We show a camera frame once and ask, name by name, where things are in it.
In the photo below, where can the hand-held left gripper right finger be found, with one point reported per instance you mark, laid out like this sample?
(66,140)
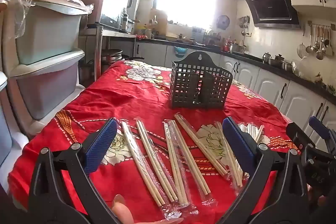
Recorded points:
(239,146)

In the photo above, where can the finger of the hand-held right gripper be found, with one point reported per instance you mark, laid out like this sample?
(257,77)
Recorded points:
(318,125)
(298,136)

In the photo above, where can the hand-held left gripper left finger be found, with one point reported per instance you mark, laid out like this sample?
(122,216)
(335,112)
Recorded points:
(101,145)

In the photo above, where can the set of wooden chopsticks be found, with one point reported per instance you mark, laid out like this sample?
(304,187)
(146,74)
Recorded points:
(173,161)

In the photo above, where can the grey lattice utensil basket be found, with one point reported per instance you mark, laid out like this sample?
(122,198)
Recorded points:
(206,62)

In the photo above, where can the row of hanging kitchen utensils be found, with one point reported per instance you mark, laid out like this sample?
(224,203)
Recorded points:
(319,43)

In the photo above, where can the person's left hand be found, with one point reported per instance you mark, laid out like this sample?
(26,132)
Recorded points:
(122,209)

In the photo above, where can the red floral tablecloth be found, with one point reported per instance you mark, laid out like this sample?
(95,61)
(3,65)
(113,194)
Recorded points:
(118,98)

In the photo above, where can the clear plastic bag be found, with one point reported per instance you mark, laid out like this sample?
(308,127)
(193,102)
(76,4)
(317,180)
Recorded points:
(309,69)

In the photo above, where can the white lower kitchen cabinets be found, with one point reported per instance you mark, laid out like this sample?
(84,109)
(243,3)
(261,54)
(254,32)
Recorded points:
(267,82)

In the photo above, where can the steel cooking pots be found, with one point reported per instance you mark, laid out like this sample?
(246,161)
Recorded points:
(283,64)

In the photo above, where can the grey storage drawer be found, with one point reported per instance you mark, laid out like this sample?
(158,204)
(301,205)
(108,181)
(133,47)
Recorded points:
(44,87)

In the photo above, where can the small steel kettle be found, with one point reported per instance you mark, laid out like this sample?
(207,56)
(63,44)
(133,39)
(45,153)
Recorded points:
(267,58)

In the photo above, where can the black kitchen countertop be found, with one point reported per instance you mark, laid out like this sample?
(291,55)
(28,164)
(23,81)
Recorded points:
(252,57)

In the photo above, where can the steel stockpot with lid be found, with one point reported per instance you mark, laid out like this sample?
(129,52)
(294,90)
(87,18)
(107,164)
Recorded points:
(113,54)

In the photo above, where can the silver pot with lid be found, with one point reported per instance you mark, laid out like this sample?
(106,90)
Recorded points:
(236,48)

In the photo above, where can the cluster of condiment bottles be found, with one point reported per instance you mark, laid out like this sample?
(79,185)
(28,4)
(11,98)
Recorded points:
(226,47)

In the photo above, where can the metal shelf table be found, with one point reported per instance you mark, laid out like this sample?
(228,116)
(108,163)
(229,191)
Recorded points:
(115,34)

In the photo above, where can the blue hanging plastic basket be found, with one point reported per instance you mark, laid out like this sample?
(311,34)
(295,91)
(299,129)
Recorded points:
(180,50)

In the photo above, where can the small hanging utensil rack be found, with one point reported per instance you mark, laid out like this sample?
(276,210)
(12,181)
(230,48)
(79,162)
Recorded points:
(244,24)

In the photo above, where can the stacked plastic storage drawers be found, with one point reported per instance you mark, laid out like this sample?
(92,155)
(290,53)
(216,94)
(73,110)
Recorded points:
(47,32)

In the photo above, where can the black blender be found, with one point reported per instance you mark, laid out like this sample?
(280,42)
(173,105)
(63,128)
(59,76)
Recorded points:
(125,22)

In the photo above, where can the wooden cutting board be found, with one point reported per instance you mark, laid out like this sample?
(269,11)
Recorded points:
(158,24)

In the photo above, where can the round grey wall disc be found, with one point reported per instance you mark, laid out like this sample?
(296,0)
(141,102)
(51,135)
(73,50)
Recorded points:
(223,22)

